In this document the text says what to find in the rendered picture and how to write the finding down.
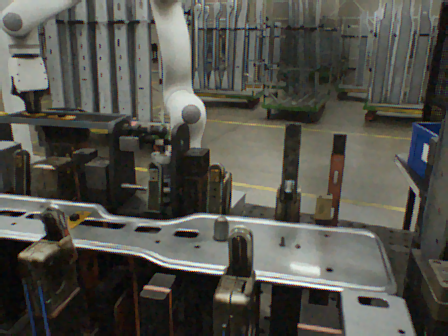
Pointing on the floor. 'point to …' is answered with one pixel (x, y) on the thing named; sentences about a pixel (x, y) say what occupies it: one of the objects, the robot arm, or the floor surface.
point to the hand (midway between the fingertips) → (33, 106)
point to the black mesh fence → (433, 93)
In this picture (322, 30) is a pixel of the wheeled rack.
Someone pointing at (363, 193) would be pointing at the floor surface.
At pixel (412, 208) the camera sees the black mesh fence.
